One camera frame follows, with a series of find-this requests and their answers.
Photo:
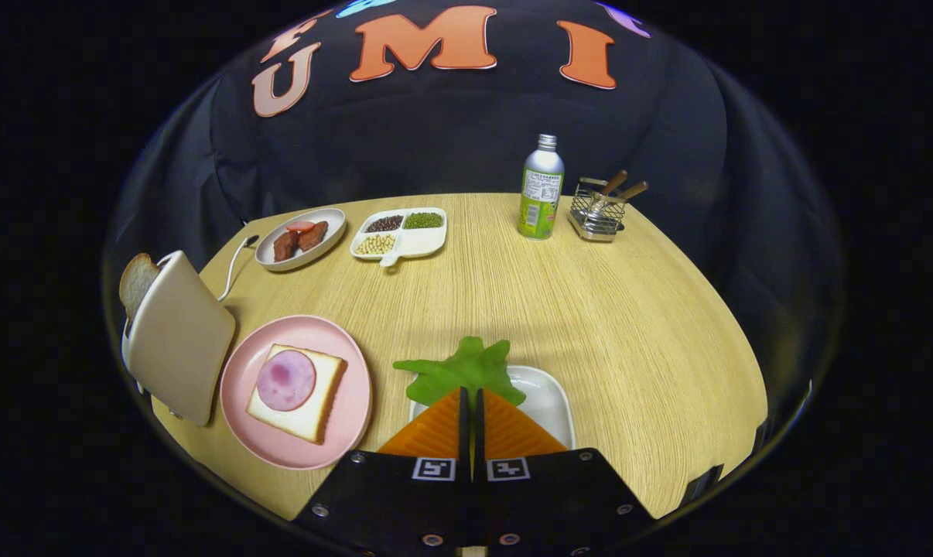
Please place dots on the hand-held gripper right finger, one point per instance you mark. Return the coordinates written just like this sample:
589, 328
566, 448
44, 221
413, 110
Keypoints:
551, 503

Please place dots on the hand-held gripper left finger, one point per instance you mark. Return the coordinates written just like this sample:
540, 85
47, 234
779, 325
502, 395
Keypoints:
404, 503

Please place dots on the green lettuce leaf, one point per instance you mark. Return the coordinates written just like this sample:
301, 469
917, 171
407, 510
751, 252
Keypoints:
466, 371

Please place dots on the brown toasted bread slice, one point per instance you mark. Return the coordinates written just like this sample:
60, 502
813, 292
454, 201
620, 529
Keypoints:
135, 282

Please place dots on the pink round plate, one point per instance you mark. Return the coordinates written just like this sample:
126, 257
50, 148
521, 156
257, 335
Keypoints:
350, 422

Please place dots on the white square plate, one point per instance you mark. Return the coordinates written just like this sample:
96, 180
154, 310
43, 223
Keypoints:
548, 402

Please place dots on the square white bread slice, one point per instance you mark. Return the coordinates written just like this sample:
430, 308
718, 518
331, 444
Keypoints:
321, 404

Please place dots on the pink ham slice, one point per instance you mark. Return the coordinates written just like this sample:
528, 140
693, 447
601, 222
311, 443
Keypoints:
285, 379

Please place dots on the pile of yellow soybeans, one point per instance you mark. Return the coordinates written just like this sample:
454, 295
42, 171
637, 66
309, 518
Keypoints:
375, 244

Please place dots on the white divided dish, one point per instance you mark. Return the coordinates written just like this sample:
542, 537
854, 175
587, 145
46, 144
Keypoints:
422, 243

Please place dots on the grey round plate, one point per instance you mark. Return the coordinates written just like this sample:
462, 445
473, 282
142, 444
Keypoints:
332, 240

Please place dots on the white toaster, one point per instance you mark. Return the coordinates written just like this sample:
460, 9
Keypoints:
180, 340

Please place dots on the pile of dark red beans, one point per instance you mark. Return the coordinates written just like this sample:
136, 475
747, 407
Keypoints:
384, 224

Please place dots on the brown meat piece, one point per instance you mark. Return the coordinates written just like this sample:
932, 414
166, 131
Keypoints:
312, 236
285, 246

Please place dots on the pile of green beans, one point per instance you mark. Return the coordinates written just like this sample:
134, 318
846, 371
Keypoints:
423, 220

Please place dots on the silver bottle with green label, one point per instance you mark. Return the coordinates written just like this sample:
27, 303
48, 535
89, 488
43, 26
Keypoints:
540, 193

